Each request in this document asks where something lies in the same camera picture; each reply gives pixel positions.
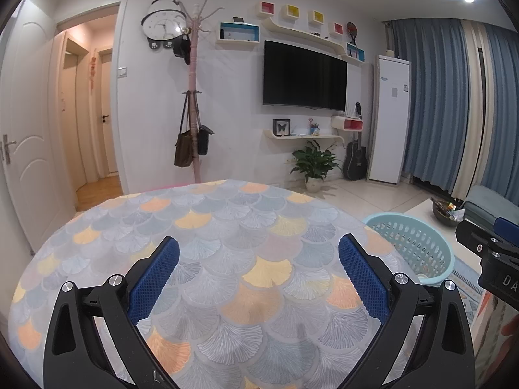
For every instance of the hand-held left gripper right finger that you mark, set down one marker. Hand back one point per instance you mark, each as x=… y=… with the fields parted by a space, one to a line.
x=365 y=275

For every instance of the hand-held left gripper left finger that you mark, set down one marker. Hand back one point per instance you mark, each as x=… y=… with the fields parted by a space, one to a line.
x=156 y=275

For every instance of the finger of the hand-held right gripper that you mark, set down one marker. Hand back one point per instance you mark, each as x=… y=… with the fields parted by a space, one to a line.
x=507 y=231
x=472 y=237

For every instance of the light blue plastic basket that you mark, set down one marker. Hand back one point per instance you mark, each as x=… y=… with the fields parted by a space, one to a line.
x=440 y=271

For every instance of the grey blue sofa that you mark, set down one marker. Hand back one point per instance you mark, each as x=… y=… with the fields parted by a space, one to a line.
x=482 y=204

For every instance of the dark bowl with snacks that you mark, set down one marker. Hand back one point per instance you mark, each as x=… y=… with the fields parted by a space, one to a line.
x=446 y=212

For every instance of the blue patterned rug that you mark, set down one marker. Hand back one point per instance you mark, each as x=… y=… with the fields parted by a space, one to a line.
x=466 y=287

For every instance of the white coffee table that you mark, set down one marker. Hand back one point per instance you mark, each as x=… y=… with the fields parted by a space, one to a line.
x=421 y=208

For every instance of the black acoustic guitar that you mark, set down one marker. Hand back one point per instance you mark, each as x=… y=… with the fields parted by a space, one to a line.
x=354 y=162

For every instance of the fan pattern tablecloth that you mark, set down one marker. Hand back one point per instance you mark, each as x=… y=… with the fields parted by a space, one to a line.
x=259 y=227

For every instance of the potted green plant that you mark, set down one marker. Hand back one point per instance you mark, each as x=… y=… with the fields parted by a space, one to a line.
x=315 y=162

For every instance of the brown handbag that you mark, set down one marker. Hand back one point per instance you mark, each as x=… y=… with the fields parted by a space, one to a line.
x=184 y=150

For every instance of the blue beige curtains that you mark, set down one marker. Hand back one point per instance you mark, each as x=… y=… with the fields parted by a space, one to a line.
x=438 y=109

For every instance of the white standing air conditioner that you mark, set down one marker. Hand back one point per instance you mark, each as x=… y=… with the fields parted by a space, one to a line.
x=389 y=121

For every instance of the black handbag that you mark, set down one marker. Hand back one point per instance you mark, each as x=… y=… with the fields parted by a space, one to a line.
x=204 y=140

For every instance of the white curved low shelf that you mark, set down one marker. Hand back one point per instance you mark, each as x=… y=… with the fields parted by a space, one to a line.
x=300 y=137

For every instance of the small colourful figurine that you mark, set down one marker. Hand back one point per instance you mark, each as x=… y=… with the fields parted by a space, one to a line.
x=314 y=127

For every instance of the hallway door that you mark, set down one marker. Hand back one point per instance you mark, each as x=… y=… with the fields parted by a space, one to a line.
x=109 y=121

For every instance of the framed butterfly picture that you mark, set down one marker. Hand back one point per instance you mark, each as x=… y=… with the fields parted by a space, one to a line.
x=280 y=127

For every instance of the pink coat rack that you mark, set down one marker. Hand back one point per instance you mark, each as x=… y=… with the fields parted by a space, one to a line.
x=195 y=89

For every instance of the white door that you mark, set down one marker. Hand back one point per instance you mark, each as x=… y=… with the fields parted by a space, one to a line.
x=32 y=109

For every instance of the red hanging ornament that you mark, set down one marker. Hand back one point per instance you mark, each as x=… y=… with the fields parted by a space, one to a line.
x=93 y=69

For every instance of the blue white box shelf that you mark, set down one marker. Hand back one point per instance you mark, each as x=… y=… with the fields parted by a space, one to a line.
x=355 y=52

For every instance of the black cap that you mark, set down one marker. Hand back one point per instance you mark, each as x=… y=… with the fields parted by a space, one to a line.
x=182 y=48

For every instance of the table tennis paddle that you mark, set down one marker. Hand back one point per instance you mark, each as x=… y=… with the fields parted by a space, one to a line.
x=352 y=29

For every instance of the white curved high shelf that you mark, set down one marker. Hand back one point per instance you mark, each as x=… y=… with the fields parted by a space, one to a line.
x=308 y=32

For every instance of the teal white box shelf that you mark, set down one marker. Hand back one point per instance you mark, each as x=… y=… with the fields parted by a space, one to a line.
x=239 y=32

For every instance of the red white wall box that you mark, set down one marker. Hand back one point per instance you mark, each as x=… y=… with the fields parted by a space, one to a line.
x=346 y=123

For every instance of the wall light switch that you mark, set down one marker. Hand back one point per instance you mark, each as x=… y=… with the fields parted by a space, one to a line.
x=122 y=71

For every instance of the black wall television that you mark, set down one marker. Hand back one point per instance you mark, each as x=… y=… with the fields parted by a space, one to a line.
x=304 y=73

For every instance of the small red wall cube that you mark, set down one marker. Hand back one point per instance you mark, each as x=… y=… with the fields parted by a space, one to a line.
x=338 y=28

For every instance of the white panda wall clock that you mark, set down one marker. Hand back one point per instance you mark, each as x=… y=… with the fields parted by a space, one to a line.
x=162 y=24

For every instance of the yellow wall cube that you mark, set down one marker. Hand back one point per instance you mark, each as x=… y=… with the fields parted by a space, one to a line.
x=316 y=17
x=292 y=12

